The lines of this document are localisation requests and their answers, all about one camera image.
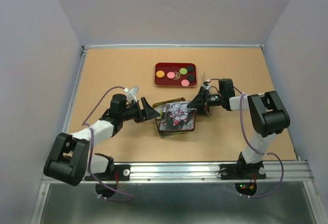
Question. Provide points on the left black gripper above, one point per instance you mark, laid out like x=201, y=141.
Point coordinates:
x=147, y=113

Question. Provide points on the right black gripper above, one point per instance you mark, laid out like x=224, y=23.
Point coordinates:
x=201, y=100

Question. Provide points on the gold tin lid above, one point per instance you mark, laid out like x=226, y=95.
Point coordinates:
x=177, y=118

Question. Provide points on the gold square cookie tin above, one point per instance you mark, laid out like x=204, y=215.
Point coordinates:
x=159, y=107

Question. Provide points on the red rectangular tray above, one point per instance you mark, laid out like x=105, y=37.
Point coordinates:
x=176, y=82

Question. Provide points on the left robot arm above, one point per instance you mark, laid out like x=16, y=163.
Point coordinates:
x=71, y=157

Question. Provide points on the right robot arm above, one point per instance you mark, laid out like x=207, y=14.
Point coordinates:
x=269, y=119

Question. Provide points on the pink round cookie lower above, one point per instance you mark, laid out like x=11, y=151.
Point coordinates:
x=185, y=83

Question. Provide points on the pink round cookie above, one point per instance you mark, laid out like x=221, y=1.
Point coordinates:
x=171, y=75
x=185, y=83

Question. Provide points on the black round cookie lower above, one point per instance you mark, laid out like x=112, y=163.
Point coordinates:
x=191, y=78

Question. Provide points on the black round cookie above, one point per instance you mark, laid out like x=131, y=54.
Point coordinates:
x=190, y=68
x=191, y=78

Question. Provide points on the green round cookie upper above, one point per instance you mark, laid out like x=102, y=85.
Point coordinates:
x=183, y=71

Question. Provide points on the black round cookie upper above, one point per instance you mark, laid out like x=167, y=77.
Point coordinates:
x=190, y=68

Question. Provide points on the orange round cookie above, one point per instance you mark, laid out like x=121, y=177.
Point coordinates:
x=160, y=74

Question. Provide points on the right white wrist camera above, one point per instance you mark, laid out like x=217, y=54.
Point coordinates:
x=206, y=84

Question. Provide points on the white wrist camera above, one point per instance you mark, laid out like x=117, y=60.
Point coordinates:
x=131, y=94
x=206, y=84

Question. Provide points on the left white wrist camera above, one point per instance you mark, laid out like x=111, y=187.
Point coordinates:
x=131, y=94

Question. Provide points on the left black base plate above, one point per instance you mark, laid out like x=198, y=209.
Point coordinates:
x=114, y=172

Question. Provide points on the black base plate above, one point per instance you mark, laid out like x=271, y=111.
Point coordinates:
x=239, y=172
x=114, y=172

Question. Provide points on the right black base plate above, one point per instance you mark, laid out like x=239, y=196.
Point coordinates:
x=239, y=172

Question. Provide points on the aluminium front rail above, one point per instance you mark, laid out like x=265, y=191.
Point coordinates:
x=208, y=172

